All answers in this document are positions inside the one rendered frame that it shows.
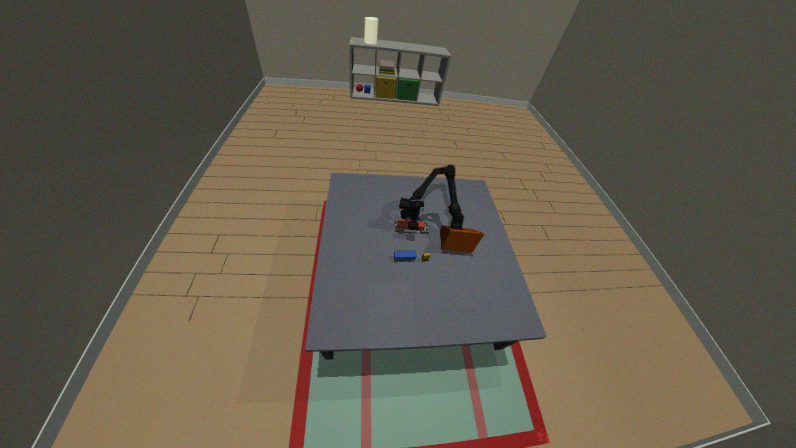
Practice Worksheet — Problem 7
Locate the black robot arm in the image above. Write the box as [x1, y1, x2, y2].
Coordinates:
[399, 165, 465, 230]

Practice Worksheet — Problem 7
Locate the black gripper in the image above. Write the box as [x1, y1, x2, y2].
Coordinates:
[408, 206, 419, 230]

